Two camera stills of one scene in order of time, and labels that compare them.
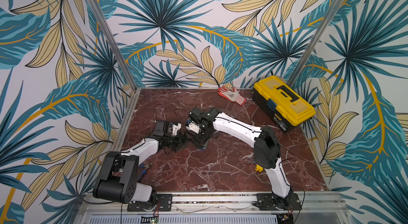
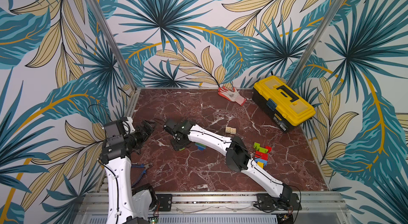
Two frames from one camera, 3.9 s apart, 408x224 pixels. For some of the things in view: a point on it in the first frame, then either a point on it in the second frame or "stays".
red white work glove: x=232 y=96 stays
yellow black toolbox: x=282 y=106 stays
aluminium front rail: x=316 y=208 stays
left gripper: x=180 y=141 → x=144 y=134
